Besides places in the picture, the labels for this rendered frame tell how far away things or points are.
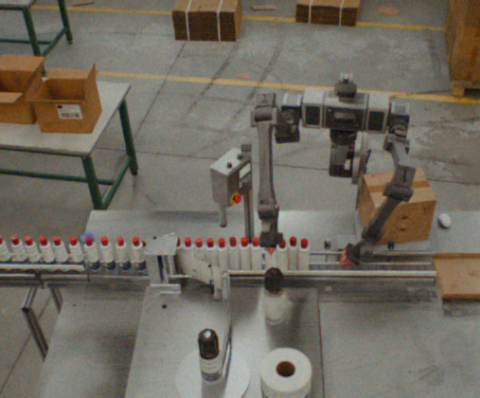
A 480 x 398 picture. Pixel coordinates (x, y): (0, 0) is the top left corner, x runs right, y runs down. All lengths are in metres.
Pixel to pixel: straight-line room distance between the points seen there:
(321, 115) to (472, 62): 3.02
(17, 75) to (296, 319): 2.66
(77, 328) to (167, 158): 2.43
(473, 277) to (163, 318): 1.47
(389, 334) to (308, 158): 2.45
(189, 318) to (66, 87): 2.07
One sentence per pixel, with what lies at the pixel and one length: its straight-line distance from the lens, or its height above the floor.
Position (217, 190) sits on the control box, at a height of 1.36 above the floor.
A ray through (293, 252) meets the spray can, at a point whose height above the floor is 1.02.
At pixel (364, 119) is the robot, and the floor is 1.45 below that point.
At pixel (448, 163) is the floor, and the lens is 5.30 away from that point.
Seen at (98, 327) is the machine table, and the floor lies 0.83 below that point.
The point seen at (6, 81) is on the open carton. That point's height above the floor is 0.93.
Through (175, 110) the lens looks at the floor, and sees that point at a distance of 5.81.
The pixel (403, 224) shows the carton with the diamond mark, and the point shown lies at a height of 0.98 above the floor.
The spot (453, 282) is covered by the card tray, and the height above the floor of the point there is 0.83.
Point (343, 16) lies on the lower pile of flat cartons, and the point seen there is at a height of 0.11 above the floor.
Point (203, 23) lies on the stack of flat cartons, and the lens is 6.77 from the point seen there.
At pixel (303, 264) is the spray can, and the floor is 0.95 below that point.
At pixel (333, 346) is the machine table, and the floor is 0.83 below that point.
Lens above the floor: 3.22
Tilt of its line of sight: 42 degrees down
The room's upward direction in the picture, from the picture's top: 3 degrees counter-clockwise
